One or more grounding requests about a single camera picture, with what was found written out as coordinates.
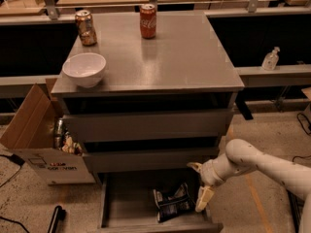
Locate middle grey drawer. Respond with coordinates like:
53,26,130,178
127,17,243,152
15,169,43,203
83,147,219,173

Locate silver can in box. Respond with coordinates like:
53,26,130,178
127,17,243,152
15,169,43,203
53,118,65,149

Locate blue chip bag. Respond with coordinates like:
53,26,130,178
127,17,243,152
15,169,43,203
153,183,195,223

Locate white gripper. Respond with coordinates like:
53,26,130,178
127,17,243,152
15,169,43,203
187,159,225,213

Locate snack packets in box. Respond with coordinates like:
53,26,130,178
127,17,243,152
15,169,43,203
61,133,83,155

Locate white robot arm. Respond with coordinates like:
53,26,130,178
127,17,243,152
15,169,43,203
187,139,311,233

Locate top grey drawer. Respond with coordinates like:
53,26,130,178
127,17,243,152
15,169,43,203
63,109,233,143

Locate white bowl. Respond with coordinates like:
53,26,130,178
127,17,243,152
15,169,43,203
62,52,106,88

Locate open bottom grey drawer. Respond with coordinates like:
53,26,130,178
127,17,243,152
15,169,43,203
98,168,223,233

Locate black power adapter cable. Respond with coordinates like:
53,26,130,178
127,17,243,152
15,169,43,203
0,153,26,189

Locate grey drawer cabinet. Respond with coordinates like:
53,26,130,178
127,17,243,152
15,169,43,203
51,11,245,186

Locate black object bottom left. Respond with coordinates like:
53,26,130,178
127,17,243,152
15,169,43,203
47,206,66,233

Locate clear sanitizer pump bottle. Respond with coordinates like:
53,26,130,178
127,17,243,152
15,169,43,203
261,47,280,71

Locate red coca-cola can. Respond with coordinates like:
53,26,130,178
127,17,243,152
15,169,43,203
140,4,156,39

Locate gold patterned can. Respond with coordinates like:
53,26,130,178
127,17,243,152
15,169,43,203
75,10,97,46

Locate open cardboard box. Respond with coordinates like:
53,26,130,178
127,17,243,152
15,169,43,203
0,84,95,184

